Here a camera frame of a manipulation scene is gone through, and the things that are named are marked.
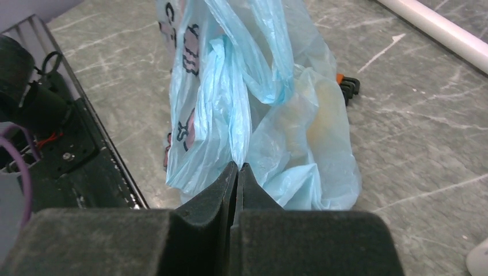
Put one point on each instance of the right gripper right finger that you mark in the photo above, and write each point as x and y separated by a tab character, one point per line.
266	239

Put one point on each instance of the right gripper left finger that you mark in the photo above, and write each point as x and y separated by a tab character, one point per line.
189	240

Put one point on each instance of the light blue plastic bag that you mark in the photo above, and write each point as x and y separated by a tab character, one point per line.
253	82

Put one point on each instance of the black orange clip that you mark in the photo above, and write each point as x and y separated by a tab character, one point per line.
349	87

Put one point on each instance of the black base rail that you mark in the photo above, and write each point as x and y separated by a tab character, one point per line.
72	161

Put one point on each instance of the white PVC pipe frame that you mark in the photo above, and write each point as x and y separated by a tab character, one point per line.
458	40

